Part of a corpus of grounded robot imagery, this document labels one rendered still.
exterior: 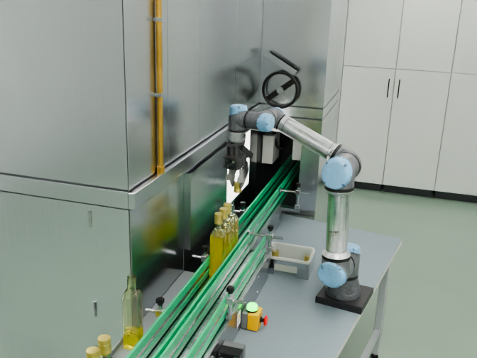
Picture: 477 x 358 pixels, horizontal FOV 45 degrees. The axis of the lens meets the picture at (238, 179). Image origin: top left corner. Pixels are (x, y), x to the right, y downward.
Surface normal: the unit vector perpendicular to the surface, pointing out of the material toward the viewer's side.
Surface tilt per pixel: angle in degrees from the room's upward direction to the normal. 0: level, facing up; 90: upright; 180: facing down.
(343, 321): 0
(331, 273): 96
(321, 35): 90
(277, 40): 90
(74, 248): 90
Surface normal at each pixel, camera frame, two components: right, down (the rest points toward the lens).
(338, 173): -0.47, 0.11
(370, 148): -0.30, 0.30
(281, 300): 0.03, -0.95
